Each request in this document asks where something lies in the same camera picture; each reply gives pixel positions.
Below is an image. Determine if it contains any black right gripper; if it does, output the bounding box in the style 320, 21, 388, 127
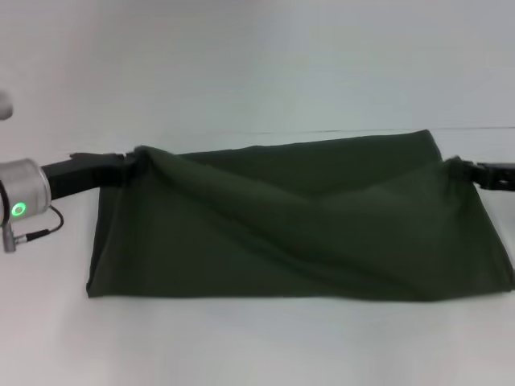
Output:
456, 159, 515, 191

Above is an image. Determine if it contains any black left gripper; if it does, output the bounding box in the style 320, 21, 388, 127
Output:
39, 150, 142, 202

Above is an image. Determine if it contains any dark green shirt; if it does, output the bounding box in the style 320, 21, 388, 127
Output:
85, 128, 515, 302

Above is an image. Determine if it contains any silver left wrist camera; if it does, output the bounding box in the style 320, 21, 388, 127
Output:
0, 90, 15, 122

